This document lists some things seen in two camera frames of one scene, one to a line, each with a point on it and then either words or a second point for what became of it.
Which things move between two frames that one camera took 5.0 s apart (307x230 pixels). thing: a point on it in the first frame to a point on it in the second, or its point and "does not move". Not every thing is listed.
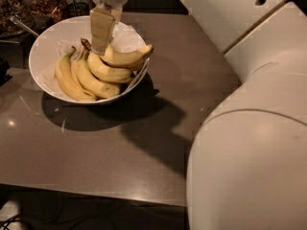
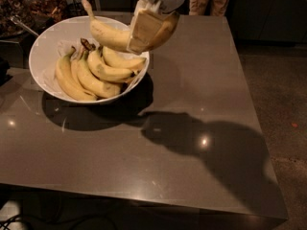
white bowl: [60, 34] does not move
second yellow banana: [103, 70] does not move
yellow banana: [98, 88] does not move
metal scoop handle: [16, 19] does not move
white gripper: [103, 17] to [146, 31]
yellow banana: [128, 59] to [121, 37]
